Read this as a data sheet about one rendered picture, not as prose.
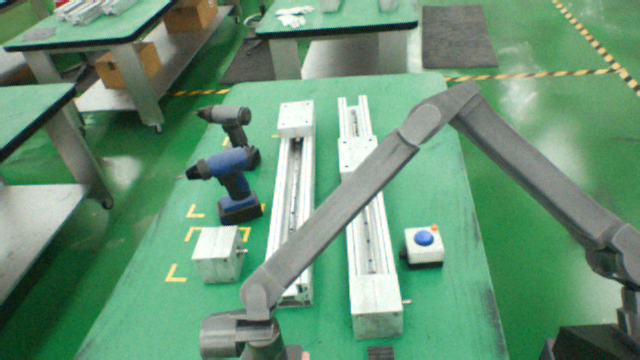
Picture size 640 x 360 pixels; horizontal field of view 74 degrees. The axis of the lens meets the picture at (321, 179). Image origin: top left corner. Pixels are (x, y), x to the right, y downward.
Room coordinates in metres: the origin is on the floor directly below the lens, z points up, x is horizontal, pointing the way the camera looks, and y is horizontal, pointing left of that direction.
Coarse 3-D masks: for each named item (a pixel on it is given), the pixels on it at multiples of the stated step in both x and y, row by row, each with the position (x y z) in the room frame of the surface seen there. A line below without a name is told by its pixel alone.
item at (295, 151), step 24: (288, 144) 1.12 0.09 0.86; (312, 144) 1.13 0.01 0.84; (288, 168) 1.03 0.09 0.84; (312, 168) 1.02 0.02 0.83; (288, 192) 0.94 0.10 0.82; (312, 192) 0.93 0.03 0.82; (288, 216) 0.83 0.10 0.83; (312, 264) 0.69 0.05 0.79; (288, 288) 0.60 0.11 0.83; (312, 288) 0.62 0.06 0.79
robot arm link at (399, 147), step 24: (408, 120) 0.56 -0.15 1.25; (432, 120) 0.56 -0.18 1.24; (384, 144) 0.56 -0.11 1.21; (408, 144) 0.55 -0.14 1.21; (360, 168) 0.54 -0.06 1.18; (384, 168) 0.54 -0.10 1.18; (336, 192) 0.52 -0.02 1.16; (360, 192) 0.52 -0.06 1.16; (312, 216) 0.50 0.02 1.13; (336, 216) 0.49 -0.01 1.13; (288, 240) 0.48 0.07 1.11; (312, 240) 0.47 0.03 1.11; (264, 264) 0.45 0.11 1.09; (288, 264) 0.45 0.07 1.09
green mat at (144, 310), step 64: (256, 128) 1.39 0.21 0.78; (320, 128) 1.32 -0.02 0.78; (384, 128) 1.26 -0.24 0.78; (448, 128) 1.20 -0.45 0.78; (192, 192) 1.06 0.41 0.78; (256, 192) 1.01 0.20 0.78; (320, 192) 0.97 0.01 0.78; (384, 192) 0.93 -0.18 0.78; (448, 192) 0.89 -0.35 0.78; (192, 256) 0.79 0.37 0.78; (256, 256) 0.75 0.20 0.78; (320, 256) 0.72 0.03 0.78; (448, 256) 0.66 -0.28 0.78; (128, 320) 0.62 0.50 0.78; (192, 320) 0.59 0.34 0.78; (320, 320) 0.54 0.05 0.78; (448, 320) 0.50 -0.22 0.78
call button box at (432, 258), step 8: (408, 232) 0.70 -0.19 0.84; (432, 232) 0.69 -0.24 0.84; (408, 240) 0.68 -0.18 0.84; (440, 240) 0.66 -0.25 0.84; (408, 248) 0.66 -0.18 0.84; (416, 248) 0.65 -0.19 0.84; (424, 248) 0.65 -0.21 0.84; (432, 248) 0.64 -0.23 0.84; (440, 248) 0.64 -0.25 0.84; (400, 256) 0.67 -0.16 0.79; (408, 256) 0.65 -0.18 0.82; (416, 256) 0.64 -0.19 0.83; (424, 256) 0.64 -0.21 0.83; (432, 256) 0.63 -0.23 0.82; (440, 256) 0.63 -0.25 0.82; (408, 264) 0.65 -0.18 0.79; (416, 264) 0.64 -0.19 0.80; (424, 264) 0.64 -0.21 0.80; (432, 264) 0.63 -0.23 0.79; (440, 264) 0.63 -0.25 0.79
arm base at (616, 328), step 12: (624, 288) 0.38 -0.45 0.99; (624, 300) 0.36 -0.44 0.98; (636, 300) 0.35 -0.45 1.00; (624, 312) 0.35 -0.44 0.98; (636, 312) 0.34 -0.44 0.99; (612, 324) 0.36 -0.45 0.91; (624, 324) 0.34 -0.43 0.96; (636, 324) 0.32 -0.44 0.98; (624, 336) 0.32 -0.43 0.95; (636, 336) 0.31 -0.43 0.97; (636, 348) 0.29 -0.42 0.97
